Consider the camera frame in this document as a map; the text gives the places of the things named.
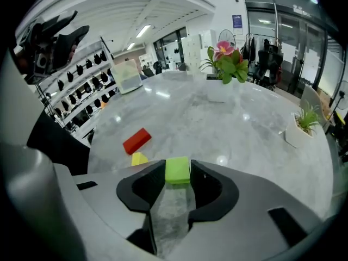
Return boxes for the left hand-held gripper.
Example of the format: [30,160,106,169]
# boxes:
[15,9,90,85]

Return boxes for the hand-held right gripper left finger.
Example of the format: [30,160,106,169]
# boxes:
[72,159,167,256]

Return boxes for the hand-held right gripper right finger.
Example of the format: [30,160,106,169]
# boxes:
[165,159,326,260]

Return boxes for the yellow-green blocks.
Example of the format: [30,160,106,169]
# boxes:
[165,156,191,185]
[131,152,149,167]

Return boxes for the red block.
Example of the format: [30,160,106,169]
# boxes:
[122,127,152,156]

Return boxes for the white curved shelf unit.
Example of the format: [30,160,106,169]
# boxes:
[38,36,118,135]

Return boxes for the person's black clothing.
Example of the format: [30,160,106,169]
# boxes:
[26,110,91,176]

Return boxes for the beige patterned round bucket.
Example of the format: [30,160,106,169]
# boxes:
[110,59,144,95]

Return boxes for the small green potted plant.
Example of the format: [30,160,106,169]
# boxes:
[284,101,321,148]

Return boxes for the pink flower potted plant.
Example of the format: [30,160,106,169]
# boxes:
[200,40,250,103]

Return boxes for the black office chair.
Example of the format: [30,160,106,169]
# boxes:
[257,49,283,88]

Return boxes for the black standing fan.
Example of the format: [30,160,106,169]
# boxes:
[329,80,348,119]
[218,29,237,48]

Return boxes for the blue wall poster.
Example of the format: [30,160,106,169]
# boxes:
[232,15,243,35]

